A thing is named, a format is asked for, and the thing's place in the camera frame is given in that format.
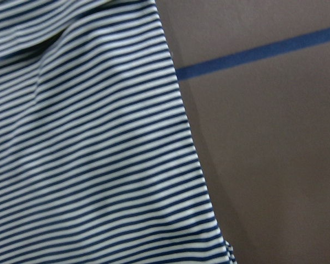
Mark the striped polo shirt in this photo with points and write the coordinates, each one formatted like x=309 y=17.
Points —
x=97 y=161

